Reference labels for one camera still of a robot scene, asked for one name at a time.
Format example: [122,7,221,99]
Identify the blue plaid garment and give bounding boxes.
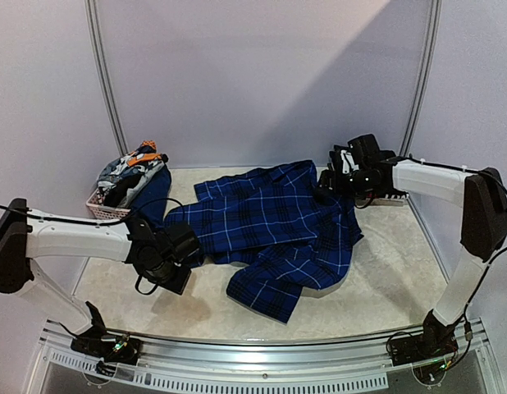
[164,160,363,323]

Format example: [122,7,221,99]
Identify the red black plaid shirt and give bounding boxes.
[374,192,409,206]

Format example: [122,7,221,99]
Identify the left aluminium frame post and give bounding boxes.
[84,0,128,155]

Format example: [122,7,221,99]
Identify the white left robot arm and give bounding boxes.
[0,198,200,356]

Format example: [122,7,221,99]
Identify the solid navy blue garment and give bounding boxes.
[130,167,171,229]

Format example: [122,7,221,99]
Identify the camouflage orange garment pile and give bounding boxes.
[96,140,169,208]

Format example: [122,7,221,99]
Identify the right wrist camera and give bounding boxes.
[340,149,359,174]

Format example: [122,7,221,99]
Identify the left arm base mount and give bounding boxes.
[71,327,143,365]

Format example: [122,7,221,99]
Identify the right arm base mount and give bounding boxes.
[386,330,473,370]

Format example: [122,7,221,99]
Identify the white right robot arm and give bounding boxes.
[319,134,507,358]

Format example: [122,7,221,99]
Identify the aluminium front rail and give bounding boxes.
[28,320,504,393]

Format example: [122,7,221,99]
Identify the right aluminium frame post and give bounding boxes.
[400,0,442,155]

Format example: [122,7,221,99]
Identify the aluminium frame post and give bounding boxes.
[400,0,442,155]
[84,0,128,155]

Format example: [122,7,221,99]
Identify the black t-shirt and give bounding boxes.
[329,144,350,166]

